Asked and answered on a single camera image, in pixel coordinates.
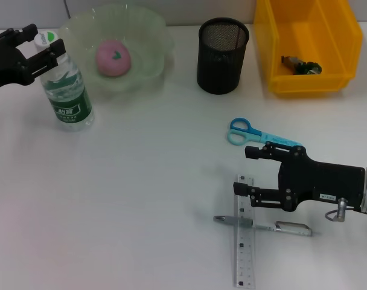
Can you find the yellow plastic storage bin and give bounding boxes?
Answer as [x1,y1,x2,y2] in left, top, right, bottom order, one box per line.
[253,0,364,98]

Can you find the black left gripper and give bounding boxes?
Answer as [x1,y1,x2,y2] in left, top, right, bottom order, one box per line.
[0,24,66,93]

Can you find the right gripper cable with connector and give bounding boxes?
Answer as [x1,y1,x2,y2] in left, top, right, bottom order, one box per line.
[324,198,362,223]

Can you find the pink round ball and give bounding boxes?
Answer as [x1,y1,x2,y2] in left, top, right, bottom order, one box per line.
[95,39,132,78]

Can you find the transparent plastic ruler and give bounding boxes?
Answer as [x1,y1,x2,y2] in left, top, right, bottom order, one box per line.
[233,174,257,288]

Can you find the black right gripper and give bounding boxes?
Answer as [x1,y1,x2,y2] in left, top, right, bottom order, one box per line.
[233,141,366,213]

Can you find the blue scissors with sheath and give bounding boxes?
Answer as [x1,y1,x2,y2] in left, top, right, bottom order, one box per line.
[226,117,304,149]

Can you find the white silver ballpoint pen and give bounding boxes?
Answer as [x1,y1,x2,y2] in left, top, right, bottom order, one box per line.
[212,214,313,238]

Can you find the black mesh pen holder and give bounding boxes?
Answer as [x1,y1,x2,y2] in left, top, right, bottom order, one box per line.
[197,17,250,95]

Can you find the green plastic wrapper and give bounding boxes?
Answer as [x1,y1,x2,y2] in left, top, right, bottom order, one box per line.
[280,55,323,76]

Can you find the clear water bottle green label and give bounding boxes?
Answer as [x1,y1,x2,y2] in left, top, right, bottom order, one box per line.
[33,30,95,132]

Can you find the translucent green fruit bowl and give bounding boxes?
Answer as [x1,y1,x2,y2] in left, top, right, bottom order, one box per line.
[58,4,176,102]

